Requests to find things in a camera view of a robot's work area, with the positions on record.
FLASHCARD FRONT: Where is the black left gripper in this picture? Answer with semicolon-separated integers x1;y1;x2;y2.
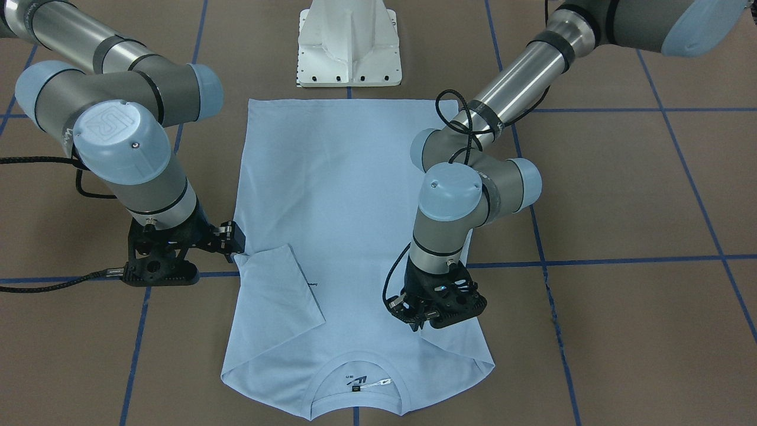
386;259;487;332

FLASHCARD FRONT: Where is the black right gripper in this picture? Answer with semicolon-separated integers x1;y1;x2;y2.
122;205;246;288

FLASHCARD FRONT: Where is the light blue t-shirt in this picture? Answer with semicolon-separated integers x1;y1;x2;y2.
220;99;494;420

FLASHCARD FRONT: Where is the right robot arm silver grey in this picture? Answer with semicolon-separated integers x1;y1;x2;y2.
2;1;245;293

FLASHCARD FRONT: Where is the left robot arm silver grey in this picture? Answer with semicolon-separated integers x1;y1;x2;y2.
382;1;746;331

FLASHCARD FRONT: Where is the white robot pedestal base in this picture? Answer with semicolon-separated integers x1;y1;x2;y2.
296;1;403;88

